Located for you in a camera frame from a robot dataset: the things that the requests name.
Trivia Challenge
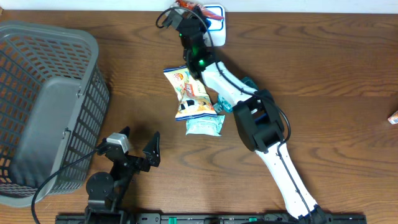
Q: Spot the orange chocolate bar wrapper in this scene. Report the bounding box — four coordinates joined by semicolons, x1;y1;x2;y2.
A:
175;0;224;21

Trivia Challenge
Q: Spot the large snack bag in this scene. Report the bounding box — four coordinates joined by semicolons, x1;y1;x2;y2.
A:
163;66;217;121

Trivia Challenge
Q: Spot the green wet wipes pack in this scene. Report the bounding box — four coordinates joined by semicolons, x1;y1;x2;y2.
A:
186;115;225;137

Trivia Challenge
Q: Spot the teal mouthwash bottle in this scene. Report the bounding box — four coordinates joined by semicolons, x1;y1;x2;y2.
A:
213;77;259;113

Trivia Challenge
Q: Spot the small orange box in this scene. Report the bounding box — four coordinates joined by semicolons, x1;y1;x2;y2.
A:
387;111;398;124

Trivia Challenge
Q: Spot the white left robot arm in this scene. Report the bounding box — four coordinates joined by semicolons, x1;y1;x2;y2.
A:
83;126;160;224

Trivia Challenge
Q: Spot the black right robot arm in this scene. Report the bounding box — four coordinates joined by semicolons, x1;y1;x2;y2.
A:
168;6;333;223

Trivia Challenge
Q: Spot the grey plastic shopping basket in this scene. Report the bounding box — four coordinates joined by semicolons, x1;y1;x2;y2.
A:
1;21;109;207

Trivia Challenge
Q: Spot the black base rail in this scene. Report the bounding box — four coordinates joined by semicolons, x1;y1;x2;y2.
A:
55;212;368;224

